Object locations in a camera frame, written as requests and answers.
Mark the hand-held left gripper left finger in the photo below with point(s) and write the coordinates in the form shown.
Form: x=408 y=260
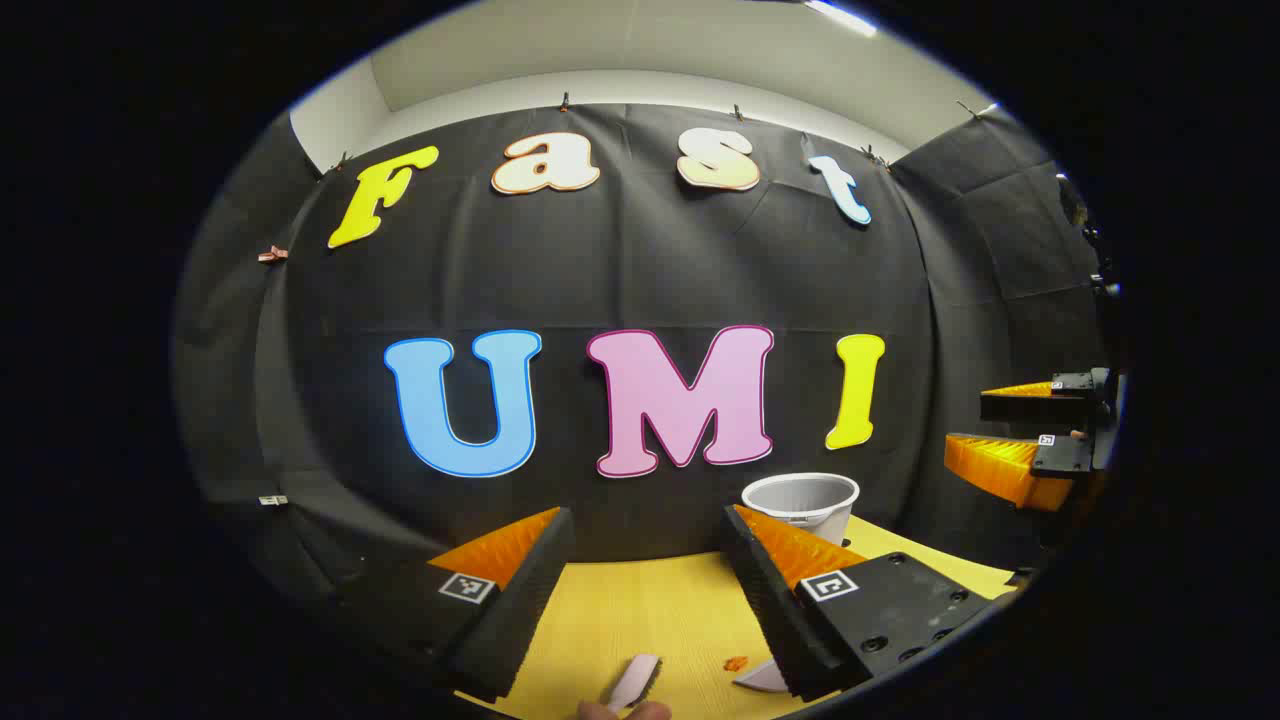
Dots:
x=530 y=600

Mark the black backdrop cloth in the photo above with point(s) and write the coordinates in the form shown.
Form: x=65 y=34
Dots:
x=600 y=270

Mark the ceiling light strip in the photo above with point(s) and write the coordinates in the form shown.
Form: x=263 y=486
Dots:
x=840 y=17

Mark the pale lilac dustpan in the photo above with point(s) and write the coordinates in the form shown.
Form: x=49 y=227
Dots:
x=765 y=680

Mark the white ribbed garbage bin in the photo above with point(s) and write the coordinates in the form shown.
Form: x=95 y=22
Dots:
x=800 y=500

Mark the copper cloth clip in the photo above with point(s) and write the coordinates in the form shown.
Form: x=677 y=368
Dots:
x=272 y=254

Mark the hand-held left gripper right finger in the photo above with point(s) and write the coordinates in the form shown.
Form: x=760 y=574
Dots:
x=770 y=610

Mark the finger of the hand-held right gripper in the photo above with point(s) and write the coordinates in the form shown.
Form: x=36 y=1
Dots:
x=1060 y=458
x=1040 y=405

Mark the yellow wooden desktop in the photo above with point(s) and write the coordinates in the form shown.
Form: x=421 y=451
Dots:
x=640 y=610

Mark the small pale lilac broom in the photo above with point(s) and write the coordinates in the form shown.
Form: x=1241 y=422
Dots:
x=633 y=682

